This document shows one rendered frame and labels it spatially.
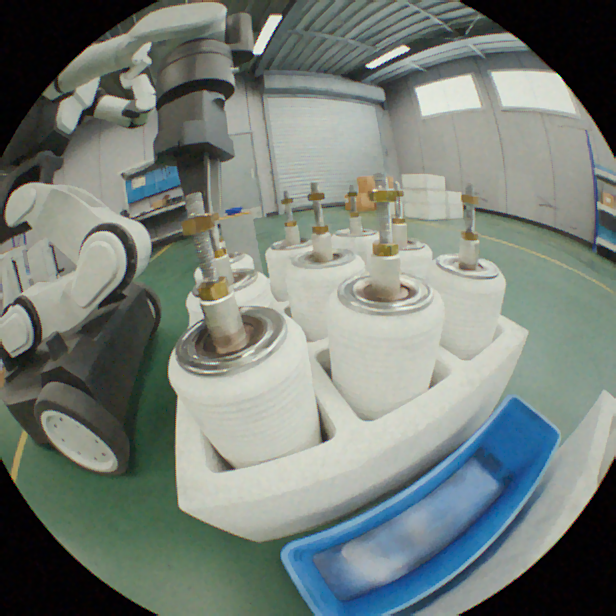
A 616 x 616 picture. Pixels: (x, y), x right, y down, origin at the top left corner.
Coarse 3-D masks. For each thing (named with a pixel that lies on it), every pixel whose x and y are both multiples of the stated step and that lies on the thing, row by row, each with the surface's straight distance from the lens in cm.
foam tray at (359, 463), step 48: (432, 384) 26; (480, 384) 23; (192, 432) 21; (336, 432) 18; (384, 432) 17; (432, 432) 21; (192, 480) 18; (240, 480) 17; (288, 480) 16; (336, 480) 17; (384, 480) 24; (240, 528) 24; (288, 528) 28
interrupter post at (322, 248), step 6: (312, 234) 28; (324, 234) 27; (312, 240) 27; (318, 240) 27; (324, 240) 27; (330, 240) 27; (318, 246) 27; (324, 246) 27; (330, 246) 27; (318, 252) 27; (324, 252) 27; (330, 252) 27; (318, 258) 27; (324, 258) 27; (330, 258) 28
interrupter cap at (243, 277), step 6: (234, 270) 29; (240, 270) 29; (246, 270) 28; (252, 270) 27; (234, 276) 28; (240, 276) 27; (246, 276) 25; (252, 276) 25; (198, 282) 28; (234, 282) 26; (240, 282) 24; (246, 282) 23; (252, 282) 24; (192, 288) 27; (234, 288) 23; (240, 288) 23; (198, 294) 24
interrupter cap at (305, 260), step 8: (336, 248) 31; (296, 256) 29; (304, 256) 29; (312, 256) 30; (336, 256) 29; (344, 256) 27; (352, 256) 27; (296, 264) 26; (304, 264) 25; (312, 264) 25; (320, 264) 25; (328, 264) 25; (336, 264) 25; (344, 264) 25
